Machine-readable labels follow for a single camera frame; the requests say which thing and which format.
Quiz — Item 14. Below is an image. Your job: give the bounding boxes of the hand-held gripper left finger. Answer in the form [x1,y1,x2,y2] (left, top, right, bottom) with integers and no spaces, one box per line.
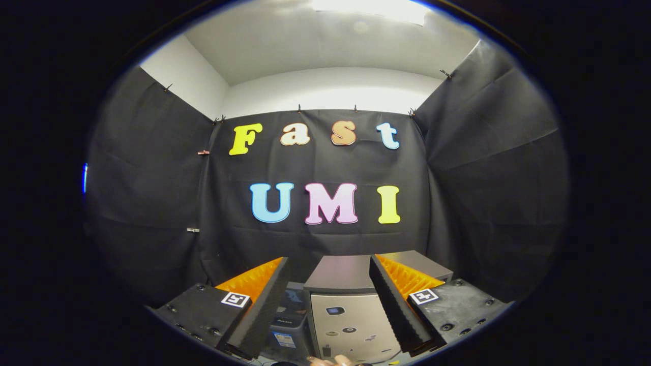
[152,256,292,360]

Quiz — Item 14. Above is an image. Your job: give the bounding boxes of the black backdrop cloth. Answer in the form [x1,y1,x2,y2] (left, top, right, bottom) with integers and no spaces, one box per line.
[84,40,569,308]

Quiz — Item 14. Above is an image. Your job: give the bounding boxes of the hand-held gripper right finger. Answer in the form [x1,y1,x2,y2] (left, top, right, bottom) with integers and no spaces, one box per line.
[368,254,511,357]

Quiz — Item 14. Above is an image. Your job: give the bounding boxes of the grey cabinet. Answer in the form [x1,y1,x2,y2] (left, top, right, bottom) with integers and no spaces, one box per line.
[304,250,454,364]

